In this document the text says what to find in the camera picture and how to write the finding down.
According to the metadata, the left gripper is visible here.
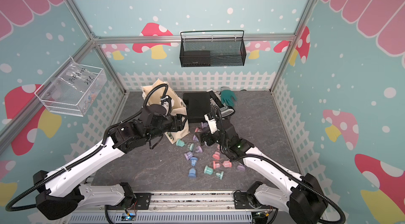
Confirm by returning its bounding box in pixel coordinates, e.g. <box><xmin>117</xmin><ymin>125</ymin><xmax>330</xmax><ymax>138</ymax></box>
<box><xmin>146</xmin><ymin>114</ymin><xmax>188</xmax><ymax>142</ymax></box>

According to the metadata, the cream canvas tote bag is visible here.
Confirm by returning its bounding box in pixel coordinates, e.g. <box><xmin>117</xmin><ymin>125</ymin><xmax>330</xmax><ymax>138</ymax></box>
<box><xmin>141</xmin><ymin>79</ymin><xmax>190</xmax><ymax>144</ymax></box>

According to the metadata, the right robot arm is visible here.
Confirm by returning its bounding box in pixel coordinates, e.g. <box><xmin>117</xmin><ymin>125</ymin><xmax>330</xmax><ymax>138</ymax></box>
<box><xmin>196</xmin><ymin>106</ymin><xmax>346</xmax><ymax>224</ymax></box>

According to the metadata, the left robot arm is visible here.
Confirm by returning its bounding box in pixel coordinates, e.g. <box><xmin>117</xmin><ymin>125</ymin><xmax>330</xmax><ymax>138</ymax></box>
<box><xmin>5</xmin><ymin>83</ymin><xmax>187</xmax><ymax>220</ymax></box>

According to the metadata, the pink hourglass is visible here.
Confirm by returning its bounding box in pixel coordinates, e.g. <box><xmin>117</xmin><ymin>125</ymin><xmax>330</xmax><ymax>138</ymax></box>
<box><xmin>213</xmin><ymin>161</ymin><xmax>232</xmax><ymax>170</ymax></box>

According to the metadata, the green hourglass front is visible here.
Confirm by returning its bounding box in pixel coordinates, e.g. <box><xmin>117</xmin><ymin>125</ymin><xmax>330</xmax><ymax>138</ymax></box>
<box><xmin>204</xmin><ymin>166</ymin><xmax>224</xmax><ymax>180</ymax></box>

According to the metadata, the blue hourglass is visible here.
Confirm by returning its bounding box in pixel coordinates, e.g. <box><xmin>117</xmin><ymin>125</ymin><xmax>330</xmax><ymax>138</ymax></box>
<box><xmin>188</xmin><ymin>157</ymin><xmax>198</xmax><ymax>179</ymax></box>

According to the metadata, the plastic bag in basket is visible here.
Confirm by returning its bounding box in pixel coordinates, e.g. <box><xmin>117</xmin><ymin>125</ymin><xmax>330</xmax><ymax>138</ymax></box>
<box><xmin>50</xmin><ymin>57</ymin><xmax>107</xmax><ymax>111</ymax></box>

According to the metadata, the black white hair brush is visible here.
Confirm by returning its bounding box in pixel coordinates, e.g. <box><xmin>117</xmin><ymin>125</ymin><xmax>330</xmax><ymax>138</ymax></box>
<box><xmin>207</xmin><ymin>89</ymin><xmax>235</xmax><ymax>119</ymax></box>

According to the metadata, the black flat box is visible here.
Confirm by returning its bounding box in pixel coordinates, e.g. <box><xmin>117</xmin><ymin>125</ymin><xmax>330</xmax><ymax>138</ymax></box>
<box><xmin>182</xmin><ymin>92</ymin><xmax>211</xmax><ymax>123</ymax></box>

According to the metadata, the green rubber glove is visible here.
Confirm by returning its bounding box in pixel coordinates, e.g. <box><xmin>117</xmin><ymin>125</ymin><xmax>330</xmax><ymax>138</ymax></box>
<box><xmin>220</xmin><ymin>87</ymin><xmax>237</xmax><ymax>107</ymax></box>

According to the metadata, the black box in basket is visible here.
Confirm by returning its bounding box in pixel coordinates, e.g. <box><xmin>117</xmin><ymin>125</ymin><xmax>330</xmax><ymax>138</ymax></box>
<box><xmin>180</xmin><ymin>50</ymin><xmax>211</xmax><ymax>67</ymax></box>

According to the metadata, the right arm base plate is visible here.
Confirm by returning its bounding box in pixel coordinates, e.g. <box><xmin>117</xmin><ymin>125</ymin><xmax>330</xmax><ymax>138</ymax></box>
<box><xmin>233</xmin><ymin>190</ymin><xmax>273</xmax><ymax>209</ymax></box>

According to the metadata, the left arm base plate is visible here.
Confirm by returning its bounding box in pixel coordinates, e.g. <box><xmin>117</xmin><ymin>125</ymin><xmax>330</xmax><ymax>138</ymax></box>
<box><xmin>107</xmin><ymin>193</ymin><xmax>152</xmax><ymax>210</ymax></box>

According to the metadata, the black mesh wall basket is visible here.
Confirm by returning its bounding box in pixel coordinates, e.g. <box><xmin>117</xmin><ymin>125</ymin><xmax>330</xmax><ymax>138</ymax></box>
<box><xmin>179</xmin><ymin>30</ymin><xmax>246</xmax><ymax>67</ymax></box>

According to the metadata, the clear wire wall basket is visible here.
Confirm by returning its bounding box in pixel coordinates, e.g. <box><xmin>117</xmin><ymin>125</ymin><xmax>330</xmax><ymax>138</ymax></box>
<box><xmin>34</xmin><ymin>57</ymin><xmax>108</xmax><ymax>117</ymax></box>

